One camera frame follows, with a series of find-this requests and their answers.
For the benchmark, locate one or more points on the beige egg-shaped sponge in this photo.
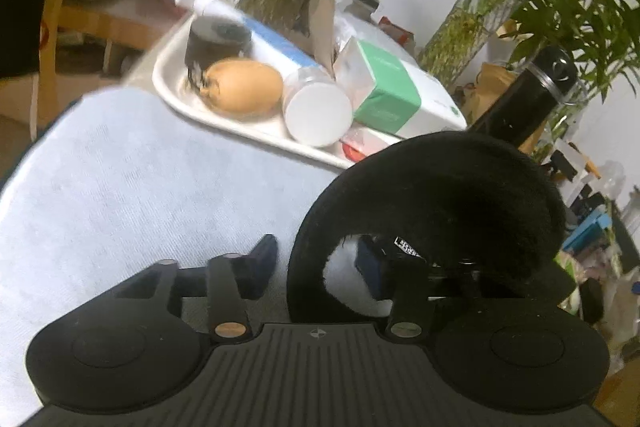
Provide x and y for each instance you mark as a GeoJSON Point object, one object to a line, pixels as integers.
{"type": "Point", "coordinates": [245, 84]}

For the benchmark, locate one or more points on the white plastic tray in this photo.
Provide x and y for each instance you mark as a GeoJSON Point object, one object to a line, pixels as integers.
{"type": "Point", "coordinates": [175, 82]}

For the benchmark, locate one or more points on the wooden chair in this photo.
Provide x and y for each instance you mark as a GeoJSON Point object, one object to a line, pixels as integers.
{"type": "Point", "coordinates": [52, 32]}

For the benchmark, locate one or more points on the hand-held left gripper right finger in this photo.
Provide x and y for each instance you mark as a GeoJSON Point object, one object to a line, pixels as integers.
{"type": "Point", "coordinates": [367, 264]}

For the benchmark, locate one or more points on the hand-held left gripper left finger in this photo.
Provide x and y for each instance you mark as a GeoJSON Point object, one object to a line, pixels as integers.
{"type": "Point", "coordinates": [260, 267]}

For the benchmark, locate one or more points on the black plush earmuffs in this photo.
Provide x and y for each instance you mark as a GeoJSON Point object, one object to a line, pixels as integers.
{"type": "Point", "coordinates": [425, 177]}

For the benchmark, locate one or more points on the green white tissue box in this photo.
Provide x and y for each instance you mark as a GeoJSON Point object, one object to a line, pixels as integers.
{"type": "Point", "coordinates": [395, 92]}

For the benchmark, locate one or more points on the light blue tablecloth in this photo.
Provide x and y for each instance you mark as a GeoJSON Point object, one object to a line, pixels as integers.
{"type": "Point", "coordinates": [125, 182]}

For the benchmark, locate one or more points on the brown paper bag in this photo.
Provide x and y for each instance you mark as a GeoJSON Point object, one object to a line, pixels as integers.
{"type": "Point", "coordinates": [320, 22]}
{"type": "Point", "coordinates": [492, 79]}

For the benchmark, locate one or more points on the white plastic bag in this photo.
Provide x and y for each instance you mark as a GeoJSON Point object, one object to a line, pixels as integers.
{"type": "Point", "coordinates": [350, 32]}

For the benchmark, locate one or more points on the red white box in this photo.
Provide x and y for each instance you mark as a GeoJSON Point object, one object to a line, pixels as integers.
{"type": "Point", "coordinates": [362, 147]}

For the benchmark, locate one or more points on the black round jar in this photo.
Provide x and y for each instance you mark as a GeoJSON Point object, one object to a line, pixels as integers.
{"type": "Point", "coordinates": [215, 47]}

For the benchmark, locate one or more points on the blue white spray bottle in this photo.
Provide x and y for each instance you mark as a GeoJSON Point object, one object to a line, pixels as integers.
{"type": "Point", "coordinates": [270, 39]}

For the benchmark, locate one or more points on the black thermos flask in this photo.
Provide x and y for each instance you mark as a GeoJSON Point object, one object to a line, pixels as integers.
{"type": "Point", "coordinates": [530, 97]}

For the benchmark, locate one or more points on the white capped bottle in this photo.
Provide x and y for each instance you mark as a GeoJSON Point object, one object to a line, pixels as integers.
{"type": "Point", "coordinates": [317, 112]}

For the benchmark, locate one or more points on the red snack packet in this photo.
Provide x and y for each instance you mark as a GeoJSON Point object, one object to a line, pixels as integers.
{"type": "Point", "coordinates": [397, 34]}

